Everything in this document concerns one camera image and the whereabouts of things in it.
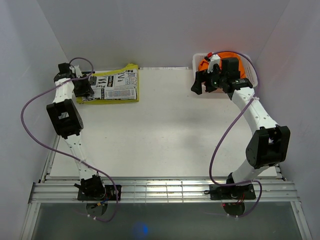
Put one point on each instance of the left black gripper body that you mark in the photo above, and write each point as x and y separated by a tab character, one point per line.
83	87

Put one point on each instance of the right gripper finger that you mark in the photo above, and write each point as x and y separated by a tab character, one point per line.
210	83
200	77

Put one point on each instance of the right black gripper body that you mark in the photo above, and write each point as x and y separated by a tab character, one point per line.
217	79

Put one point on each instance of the newspaper print trousers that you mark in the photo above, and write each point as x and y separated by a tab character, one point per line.
108	86

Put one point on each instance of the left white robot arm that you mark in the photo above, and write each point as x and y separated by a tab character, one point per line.
68	124

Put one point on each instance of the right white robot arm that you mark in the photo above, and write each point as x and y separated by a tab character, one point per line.
269	143

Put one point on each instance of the orange trousers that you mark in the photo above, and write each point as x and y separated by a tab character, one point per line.
199	62

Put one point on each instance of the folded yellow-green trousers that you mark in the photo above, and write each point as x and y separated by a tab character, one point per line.
127	67

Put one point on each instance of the white plastic basket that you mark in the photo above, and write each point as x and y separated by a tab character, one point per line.
251	72

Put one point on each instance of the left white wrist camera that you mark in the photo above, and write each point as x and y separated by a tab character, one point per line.
77	73

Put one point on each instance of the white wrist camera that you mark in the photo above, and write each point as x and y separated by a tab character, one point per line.
77	73
212	59

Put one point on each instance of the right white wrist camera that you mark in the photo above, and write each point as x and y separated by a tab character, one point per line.
212	59

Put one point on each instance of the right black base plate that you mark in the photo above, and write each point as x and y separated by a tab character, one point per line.
245	192

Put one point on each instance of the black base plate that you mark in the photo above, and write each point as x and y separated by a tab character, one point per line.
109	194
245	192

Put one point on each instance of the aluminium rail frame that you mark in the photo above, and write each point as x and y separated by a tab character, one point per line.
147	190

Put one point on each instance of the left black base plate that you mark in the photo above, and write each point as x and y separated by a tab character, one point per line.
109	194

